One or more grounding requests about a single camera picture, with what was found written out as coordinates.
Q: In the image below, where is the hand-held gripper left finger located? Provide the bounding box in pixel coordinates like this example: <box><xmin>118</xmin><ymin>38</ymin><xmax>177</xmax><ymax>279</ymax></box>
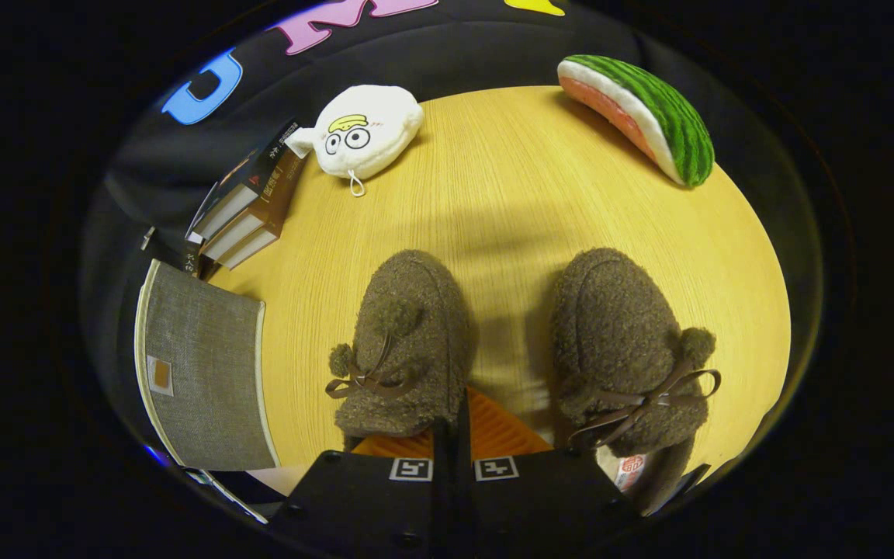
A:
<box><xmin>269</xmin><ymin>419</ymin><xmax>452</xmax><ymax>559</ymax></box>

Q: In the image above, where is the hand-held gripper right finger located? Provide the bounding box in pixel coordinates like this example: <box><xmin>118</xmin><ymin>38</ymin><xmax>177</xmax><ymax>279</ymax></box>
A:
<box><xmin>451</xmin><ymin>387</ymin><xmax>643</xmax><ymax>559</ymax></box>

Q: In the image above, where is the brown fuzzy shoe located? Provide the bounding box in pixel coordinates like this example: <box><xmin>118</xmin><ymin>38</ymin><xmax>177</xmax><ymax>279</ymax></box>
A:
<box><xmin>325</xmin><ymin>248</ymin><xmax>479</xmax><ymax>451</ymax></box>
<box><xmin>549</xmin><ymin>247</ymin><xmax>722</xmax><ymax>517</ymax></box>

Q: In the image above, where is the grey fabric storage box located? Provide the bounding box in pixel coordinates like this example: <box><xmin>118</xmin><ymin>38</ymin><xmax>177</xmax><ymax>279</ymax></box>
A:
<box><xmin>134</xmin><ymin>259</ymin><xmax>281</xmax><ymax>472</ymax></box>

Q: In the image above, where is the grey equipment on floor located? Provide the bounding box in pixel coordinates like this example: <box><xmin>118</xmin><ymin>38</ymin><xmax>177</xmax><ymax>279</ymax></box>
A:
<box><xmin>148</xmin><ymin>443</ymin><xmax>293</xmax><ymax>525</ymax></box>

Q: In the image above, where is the brown cover book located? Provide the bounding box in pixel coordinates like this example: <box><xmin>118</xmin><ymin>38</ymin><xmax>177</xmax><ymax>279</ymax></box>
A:
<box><xmin>199</xmin><ymin>148</ymin><xmax>308</xmax><ymax>261</ymax></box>
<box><xmin>218</xmin><ymin>221</ymin><xmax>285</xmax><ymax>270</ymax></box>

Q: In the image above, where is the white cartoon face plush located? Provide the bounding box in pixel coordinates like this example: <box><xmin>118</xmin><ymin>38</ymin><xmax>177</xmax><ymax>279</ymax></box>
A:
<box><xmin>286</xmin><ymin>84</ymin><xmax>424</xmax><ymax>197</ymax></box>

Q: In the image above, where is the white portrait cover book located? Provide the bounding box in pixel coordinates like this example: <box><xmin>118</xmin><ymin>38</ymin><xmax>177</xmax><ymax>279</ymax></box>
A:
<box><xmin>140</xmin><ymin>225</ymin><xmax>219</xmax><ymax>279</ymax></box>

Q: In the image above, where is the dark cover book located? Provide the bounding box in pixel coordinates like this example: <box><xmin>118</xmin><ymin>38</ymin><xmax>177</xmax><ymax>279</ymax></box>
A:
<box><xmin>187</xmin><ymin>120</ymin><xmax>300</xmax><ymax>234</ymax></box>

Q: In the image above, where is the watermelon slice plush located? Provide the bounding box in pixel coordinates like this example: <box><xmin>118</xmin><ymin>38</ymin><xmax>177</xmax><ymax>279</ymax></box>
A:
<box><xmin>557</xmin><ymin>54</ymin><xmax>716</xmax><ymax>189</ymax></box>

